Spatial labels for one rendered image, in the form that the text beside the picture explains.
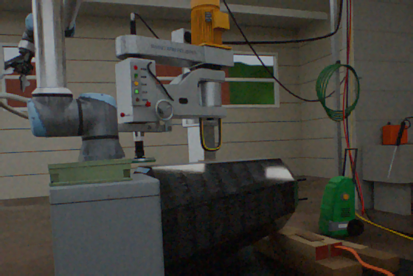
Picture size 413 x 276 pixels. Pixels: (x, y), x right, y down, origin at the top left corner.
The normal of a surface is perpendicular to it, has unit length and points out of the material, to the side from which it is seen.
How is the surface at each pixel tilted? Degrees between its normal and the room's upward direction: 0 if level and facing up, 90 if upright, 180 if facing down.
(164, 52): 90
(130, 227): 90
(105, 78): 90
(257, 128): 90
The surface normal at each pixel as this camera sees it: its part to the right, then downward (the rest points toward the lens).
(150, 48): 0.63, 0.01
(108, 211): 0.32, 0.04
